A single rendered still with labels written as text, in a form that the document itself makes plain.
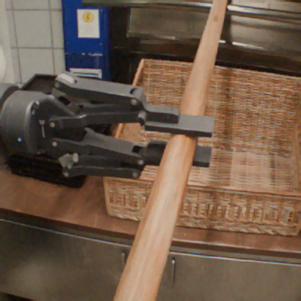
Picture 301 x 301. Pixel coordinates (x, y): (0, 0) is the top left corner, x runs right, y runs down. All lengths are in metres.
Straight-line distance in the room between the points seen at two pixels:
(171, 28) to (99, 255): 0.75
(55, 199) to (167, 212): 1.02
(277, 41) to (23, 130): 1.11
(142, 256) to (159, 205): 0.06
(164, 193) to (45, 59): 1.35
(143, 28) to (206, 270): 0.79
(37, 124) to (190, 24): 1.03
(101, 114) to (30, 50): 1.25
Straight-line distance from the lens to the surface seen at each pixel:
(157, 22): 1.53
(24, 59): 1.76
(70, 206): 1.37
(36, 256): 1.52
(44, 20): 1.67
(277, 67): 1.56
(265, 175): 1.49
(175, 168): 0.44
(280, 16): 1.10
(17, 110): 0.53
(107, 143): 0.53
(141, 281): 0.34
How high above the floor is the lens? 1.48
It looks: 35 degrees down
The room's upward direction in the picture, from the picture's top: straight up
